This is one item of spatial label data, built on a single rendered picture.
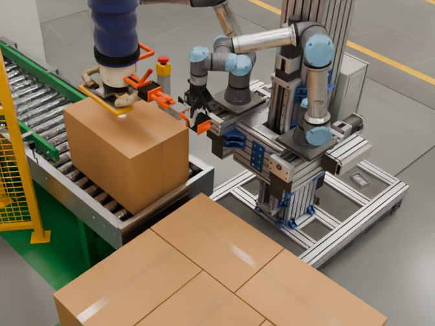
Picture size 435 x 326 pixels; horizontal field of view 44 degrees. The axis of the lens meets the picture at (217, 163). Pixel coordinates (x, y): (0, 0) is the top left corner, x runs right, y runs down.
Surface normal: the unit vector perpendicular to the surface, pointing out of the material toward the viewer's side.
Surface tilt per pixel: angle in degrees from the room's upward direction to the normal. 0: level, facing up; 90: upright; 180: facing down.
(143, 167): 90
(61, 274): 0
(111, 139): 0
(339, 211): 0
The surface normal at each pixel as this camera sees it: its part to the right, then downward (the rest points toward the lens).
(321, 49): 0.02, 0.53
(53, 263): 0.04, -0.77
